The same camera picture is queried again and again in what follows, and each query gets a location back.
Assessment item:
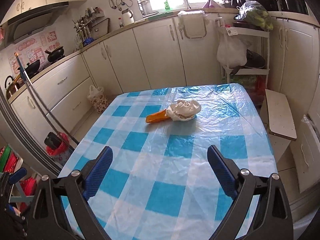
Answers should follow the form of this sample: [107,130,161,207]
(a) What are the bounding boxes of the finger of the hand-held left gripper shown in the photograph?
[0,168,27,193]

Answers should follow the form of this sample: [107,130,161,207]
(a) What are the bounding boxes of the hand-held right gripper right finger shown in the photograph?
[207,145,293,240]

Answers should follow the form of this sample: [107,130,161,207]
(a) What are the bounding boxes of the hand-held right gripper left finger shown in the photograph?
[26,146,113,240]

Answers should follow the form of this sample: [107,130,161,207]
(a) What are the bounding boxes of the cream white paper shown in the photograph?
[167,99,202,122]

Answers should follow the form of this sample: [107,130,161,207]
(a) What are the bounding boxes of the long orange peel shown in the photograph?
[146,109,173,123]

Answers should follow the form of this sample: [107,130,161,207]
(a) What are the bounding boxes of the pile of red green slippers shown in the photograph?
[0,146,38,210]

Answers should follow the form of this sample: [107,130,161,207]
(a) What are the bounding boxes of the blue and white shoe rack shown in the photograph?
[0,144,38,213]

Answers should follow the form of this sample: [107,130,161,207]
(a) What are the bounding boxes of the red plastic bag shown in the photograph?
[46,132,70,158]

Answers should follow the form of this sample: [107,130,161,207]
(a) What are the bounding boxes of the blue checked plastic tablecloth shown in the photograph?
[57,84,278,240]

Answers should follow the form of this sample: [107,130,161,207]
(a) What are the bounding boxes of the floral waste bin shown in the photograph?
[87,85,109,114]

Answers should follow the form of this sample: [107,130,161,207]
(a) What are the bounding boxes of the white step stool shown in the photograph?
[260,89,297,142]

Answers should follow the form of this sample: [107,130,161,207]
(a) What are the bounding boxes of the metal stovetop kettle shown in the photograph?
[4,76,21,99]

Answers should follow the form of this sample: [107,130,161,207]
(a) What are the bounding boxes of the red produce bag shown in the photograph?
[250,76,267,103]

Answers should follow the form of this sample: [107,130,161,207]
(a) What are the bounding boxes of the green produce bag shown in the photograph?
[237,76,259,93]

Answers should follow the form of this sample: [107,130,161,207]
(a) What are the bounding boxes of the black wok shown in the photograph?
[24,59,41,77]

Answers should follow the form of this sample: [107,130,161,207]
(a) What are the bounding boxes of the black pan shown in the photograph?
[244,49,267,70]

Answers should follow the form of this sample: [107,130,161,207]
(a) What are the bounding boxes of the white plastic carrier bag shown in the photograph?
[216,36,248,67]

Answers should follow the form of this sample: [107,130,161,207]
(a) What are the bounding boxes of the black cooking pot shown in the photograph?
[44,46,66,63]

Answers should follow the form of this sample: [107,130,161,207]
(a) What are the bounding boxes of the cream kitchen base cabinets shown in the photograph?
[7,7,320,205]

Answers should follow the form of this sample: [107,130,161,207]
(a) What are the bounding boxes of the white kitchen trolley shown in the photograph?
[215,17,271,85]

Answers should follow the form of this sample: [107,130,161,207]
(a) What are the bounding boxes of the dark-rimmed tray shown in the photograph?
[96,17,111,35]

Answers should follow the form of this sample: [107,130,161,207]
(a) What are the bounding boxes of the white hanging door bin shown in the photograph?
[177,10,208,40]

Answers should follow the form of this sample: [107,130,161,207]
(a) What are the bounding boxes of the range hood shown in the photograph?
[7,1,70,42]

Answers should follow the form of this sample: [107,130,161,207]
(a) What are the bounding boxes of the white thermos jug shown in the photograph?
[121,8,135,25]

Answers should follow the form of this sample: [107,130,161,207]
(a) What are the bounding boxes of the clear bag of green vegetables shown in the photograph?
[234,0,275,30]

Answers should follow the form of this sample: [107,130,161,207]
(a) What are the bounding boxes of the black rice cooker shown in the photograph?
[278,0,308,15]

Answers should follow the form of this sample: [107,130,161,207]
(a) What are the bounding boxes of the long-handled broom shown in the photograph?
[14,52,80,144]

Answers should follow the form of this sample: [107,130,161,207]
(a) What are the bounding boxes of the pink wall stickers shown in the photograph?
[7,31,62,72]

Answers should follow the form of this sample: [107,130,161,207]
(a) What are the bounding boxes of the wall utensil rack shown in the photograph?
[72,6,105,48]

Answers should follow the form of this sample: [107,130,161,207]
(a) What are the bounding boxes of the wire dish drainer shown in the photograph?
[137,0,153,15]

